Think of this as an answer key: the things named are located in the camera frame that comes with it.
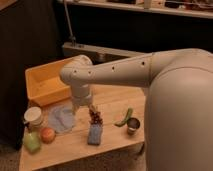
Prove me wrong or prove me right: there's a dark grape bunch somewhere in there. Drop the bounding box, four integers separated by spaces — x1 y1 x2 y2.
89 105 103 125

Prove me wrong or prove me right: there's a white round container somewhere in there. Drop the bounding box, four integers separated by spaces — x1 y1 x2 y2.
24 106 43 129

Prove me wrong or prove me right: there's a background shelf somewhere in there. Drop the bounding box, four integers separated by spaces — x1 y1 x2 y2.
56 0 213 20

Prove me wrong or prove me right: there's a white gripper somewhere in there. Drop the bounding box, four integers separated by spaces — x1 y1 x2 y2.
71 84 93 110

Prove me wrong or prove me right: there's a wooden table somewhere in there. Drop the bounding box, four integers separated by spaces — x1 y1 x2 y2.
18 83 148 171

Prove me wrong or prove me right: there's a green pear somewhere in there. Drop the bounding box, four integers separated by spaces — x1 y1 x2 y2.
23 132 41 154

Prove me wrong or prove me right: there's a long metal rail case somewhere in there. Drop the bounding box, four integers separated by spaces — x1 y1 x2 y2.
62 42 142 64

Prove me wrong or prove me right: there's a grey metal pole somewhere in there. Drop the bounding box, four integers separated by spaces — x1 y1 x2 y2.
63 0 76 46

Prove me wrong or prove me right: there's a small metal cup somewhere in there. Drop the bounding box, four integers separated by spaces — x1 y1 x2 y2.
127 117 140 135

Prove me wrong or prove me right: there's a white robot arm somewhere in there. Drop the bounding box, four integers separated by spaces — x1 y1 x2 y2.
60 49 213 171

